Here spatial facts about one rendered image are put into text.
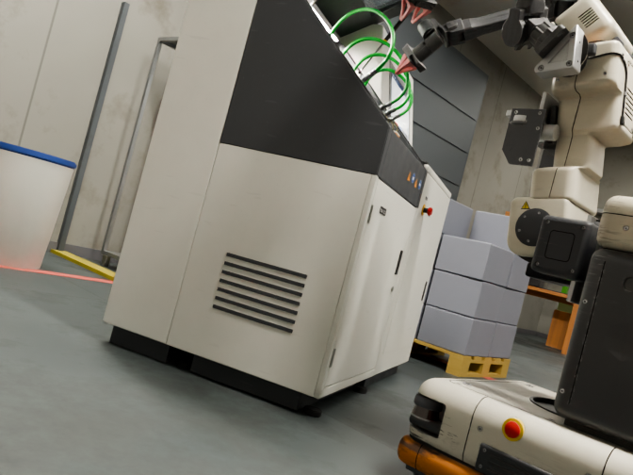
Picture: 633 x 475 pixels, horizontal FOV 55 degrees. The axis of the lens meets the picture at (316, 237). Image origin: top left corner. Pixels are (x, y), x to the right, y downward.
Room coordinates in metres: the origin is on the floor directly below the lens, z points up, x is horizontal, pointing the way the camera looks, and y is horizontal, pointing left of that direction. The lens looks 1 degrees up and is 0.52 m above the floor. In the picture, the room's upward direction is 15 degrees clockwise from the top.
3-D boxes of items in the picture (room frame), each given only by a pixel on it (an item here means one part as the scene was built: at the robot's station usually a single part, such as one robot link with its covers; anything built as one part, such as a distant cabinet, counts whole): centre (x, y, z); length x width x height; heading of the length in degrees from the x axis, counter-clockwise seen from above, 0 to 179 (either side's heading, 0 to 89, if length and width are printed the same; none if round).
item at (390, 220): (2.24, -0.25, 0.44); 0.65 x 0.02 x 0.68; 159
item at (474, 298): (4.24, -0.85, 0.52); 1.05 x 0.70 x 1.04; 49
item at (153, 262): (2.82, 0.29, 0.75); 1.40 x 0.28 x 1.50; 159
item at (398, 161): (2.25, -0.24, 0.87); 0.62 x 0.04 x 0.16; 159
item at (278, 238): (2.34, 0.01, 0.39); 0.70 x 0.58 x 0.79; 159
